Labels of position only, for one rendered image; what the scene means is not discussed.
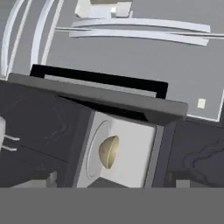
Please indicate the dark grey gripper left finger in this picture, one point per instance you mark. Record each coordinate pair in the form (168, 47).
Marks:
(52, 180)

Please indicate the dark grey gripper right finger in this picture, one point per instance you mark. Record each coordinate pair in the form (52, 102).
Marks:
(170, 180)

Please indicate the dark microwave door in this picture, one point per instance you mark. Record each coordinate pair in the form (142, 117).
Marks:
(38, 122)

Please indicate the tan half-round object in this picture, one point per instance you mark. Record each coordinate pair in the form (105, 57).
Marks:
(108, 151)

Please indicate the small pale square plate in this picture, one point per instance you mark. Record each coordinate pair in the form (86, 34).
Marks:
(201, 103)

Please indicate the black flat panel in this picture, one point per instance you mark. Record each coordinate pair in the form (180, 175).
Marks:
(87, 74)

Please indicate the grey cupboard front, white edge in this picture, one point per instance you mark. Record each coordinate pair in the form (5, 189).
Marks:
(131, 61)

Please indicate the white boxy block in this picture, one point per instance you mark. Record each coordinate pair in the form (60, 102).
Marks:
(96, 10)

